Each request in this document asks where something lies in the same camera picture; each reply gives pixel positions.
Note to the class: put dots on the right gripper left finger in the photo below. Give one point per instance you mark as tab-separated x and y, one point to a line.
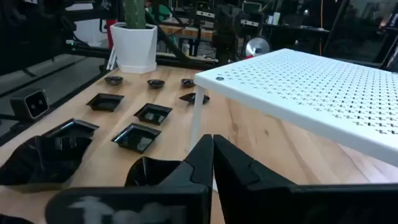
186	193

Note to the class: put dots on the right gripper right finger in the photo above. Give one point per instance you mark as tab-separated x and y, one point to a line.
248	193

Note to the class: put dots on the black square mini plate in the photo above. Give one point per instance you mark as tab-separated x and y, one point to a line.
153	114
72	127
189	98
105	102
136	137

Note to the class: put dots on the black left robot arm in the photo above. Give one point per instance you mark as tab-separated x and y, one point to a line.
227	34

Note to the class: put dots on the white perforated metal shelf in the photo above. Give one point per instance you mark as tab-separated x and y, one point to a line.
295	93

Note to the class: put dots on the silver round reflector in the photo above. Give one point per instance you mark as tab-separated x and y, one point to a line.
257	47

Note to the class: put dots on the white plant pot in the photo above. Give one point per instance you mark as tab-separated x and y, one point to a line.
133	49

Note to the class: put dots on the white thin rods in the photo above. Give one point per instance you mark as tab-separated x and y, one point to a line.
111	59

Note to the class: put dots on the wooden workbench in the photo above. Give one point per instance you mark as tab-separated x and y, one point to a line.
186	32

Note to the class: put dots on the green cactus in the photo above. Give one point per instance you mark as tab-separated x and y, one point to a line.
134	14

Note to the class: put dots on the small black cube camera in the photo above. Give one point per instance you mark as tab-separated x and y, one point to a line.
29	105

